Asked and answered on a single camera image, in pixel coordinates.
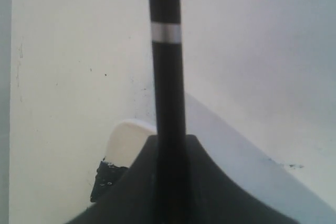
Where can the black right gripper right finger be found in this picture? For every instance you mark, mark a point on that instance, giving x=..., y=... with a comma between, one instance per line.
x=215, y=198

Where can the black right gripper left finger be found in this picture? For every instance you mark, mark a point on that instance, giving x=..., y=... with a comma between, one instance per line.
x=133, y=198

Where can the black paintbrush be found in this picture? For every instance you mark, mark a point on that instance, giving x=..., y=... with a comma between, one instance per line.
x=172, y=166

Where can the white paper sheet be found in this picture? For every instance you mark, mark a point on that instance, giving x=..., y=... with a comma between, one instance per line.
x=272, y=181

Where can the white square paint plate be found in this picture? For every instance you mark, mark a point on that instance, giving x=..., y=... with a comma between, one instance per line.
x=125, y=143

